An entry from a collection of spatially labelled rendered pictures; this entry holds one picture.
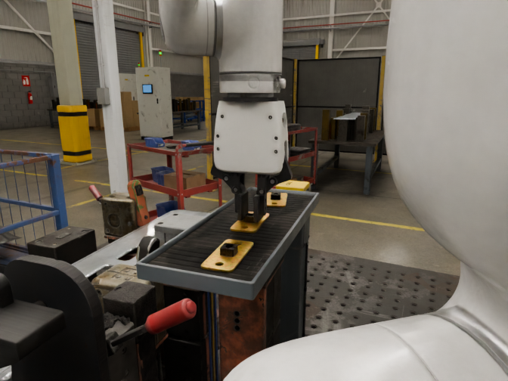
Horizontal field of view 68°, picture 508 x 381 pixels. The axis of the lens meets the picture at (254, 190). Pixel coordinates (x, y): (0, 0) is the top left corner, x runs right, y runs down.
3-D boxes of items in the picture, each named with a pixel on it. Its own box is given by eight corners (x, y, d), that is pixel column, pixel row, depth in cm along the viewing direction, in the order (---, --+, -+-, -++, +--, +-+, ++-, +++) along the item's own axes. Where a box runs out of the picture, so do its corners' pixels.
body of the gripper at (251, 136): (292, 90, 53) (290, 168, 56) (224, 90, 56) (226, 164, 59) (281, 90, 46) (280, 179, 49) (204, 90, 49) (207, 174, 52)
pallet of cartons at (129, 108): (141, 129, 1390) (138, 91, 1356) (126, 131, 1319) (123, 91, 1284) (116, 128, 1435) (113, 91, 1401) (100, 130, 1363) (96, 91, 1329)
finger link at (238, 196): (248, 171, 56) (248, 215, 58) (228, 170, 57) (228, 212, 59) (241, 176, 53) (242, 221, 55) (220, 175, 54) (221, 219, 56)
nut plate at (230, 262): (227, 240, 49) (227, 232, 49) (255, 244, 48) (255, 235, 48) (199, 268, 41) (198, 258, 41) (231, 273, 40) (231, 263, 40)
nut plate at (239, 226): (246, 212, 61) (246, 205, 60) (270, 215, 59) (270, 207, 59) (228, 230, 53) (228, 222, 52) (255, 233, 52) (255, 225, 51)
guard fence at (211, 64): (290, 155, 830) (292, 59, 779) (295, 155, 824) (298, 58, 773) (203, 190, 530) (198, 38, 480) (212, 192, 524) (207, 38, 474)
